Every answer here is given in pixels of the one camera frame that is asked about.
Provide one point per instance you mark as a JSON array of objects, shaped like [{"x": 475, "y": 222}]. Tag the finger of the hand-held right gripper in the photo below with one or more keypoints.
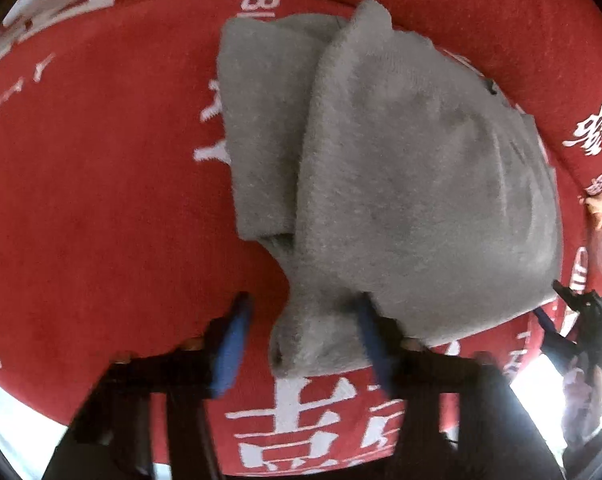
[
  {"x": 571, "y": 297},
  {"x": 545, "y": 321}
]

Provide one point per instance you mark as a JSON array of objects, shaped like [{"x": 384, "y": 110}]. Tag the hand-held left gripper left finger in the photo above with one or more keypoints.
[{"x": 231, "y": 350}]

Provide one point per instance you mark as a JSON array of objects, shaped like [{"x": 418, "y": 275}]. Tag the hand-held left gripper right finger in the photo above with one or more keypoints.
[{"x": 373, "y": 345}]

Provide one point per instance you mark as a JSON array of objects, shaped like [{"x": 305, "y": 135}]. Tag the grey knit sweater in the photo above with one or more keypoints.
[{"x": 406, "y": 170}]

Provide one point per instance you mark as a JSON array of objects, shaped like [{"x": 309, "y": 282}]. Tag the person's right hand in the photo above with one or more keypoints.
[{"x": 581, "y": 405}]

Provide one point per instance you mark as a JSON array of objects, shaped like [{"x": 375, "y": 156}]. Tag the red blanket with white print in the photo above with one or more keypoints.
[{"x": 106, "y": 185}]

